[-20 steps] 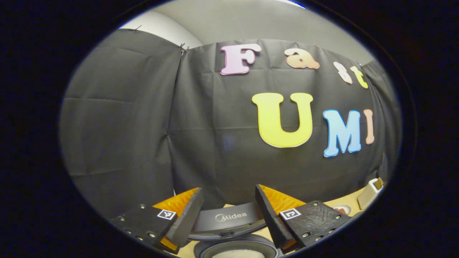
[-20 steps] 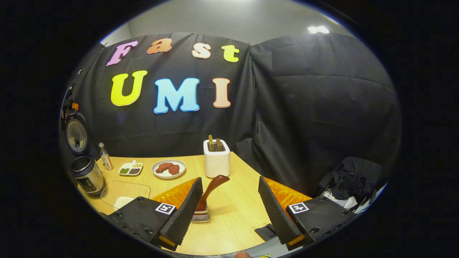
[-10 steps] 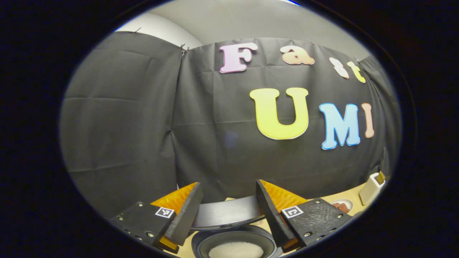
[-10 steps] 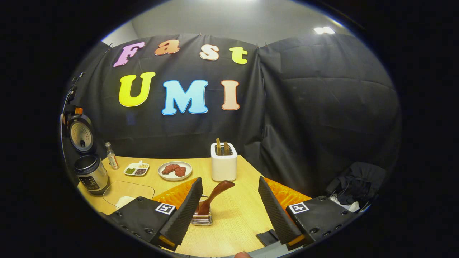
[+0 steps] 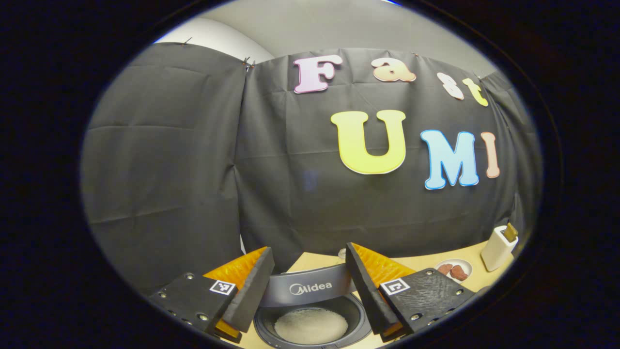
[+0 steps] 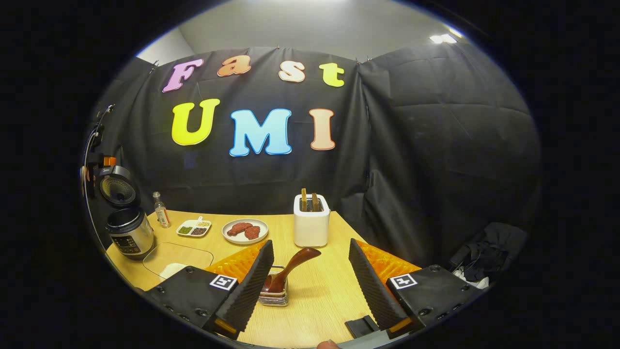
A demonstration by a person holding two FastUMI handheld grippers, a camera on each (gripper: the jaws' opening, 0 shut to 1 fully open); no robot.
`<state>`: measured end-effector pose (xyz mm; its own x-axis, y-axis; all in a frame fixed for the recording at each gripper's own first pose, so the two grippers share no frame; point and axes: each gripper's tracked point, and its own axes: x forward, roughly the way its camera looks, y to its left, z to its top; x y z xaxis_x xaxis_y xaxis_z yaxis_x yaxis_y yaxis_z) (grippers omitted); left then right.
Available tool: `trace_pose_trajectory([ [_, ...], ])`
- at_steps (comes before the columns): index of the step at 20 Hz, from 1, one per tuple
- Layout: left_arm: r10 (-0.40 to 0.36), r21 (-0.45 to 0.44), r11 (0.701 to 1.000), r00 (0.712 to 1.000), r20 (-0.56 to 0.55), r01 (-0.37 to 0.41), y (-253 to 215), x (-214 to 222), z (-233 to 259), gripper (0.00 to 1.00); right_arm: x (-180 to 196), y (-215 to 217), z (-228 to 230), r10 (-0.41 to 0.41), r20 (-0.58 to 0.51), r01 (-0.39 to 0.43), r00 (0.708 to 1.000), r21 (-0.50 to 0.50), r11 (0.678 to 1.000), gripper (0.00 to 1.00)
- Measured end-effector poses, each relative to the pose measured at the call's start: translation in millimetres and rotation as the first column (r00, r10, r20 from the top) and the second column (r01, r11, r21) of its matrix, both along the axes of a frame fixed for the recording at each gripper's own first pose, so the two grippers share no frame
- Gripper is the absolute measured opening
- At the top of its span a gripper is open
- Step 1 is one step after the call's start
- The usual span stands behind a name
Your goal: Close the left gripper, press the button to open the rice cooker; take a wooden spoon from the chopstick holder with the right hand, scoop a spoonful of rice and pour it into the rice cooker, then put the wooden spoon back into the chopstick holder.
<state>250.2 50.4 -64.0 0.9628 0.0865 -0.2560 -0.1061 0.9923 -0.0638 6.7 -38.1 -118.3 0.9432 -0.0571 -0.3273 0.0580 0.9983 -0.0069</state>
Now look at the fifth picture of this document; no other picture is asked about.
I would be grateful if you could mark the round white plate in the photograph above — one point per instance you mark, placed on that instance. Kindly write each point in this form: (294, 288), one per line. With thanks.
(462, 263)

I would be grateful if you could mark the dark grey rice cooker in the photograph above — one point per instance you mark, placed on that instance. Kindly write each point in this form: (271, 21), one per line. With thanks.
(310, 288)

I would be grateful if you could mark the heap of white rice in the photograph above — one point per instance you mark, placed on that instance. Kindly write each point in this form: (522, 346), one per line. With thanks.
(311, 326)

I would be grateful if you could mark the red meat piece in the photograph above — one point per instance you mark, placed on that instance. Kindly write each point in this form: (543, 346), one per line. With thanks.
(459, 273)
(444, 269)

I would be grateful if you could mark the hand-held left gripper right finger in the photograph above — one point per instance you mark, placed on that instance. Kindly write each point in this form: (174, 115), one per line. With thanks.
(365, 291)

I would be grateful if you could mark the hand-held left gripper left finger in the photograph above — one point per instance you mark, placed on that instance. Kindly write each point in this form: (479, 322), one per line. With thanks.
(254, 291)

